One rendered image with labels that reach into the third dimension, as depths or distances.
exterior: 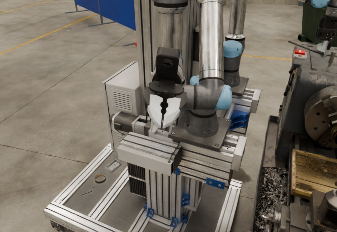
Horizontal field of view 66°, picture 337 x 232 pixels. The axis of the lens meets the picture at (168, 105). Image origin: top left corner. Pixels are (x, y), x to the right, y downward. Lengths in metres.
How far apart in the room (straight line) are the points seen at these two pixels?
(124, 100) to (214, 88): 0.73
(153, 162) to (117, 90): 0.45
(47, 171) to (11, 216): 0.51
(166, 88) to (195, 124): 0.56
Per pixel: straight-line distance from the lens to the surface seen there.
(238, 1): 1.55
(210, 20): 0.84
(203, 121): 1.09
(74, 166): 2.80
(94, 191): 2.23
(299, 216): 1.19
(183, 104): 0.51
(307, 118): 1.56
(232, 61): 1.48
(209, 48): 0.80
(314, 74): 1.65
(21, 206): 2.63
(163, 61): 0.53
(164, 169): 1.14
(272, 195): 1.76
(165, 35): 0.95
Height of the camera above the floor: 1.84
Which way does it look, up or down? 31 degrees down
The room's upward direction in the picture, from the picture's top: straight up
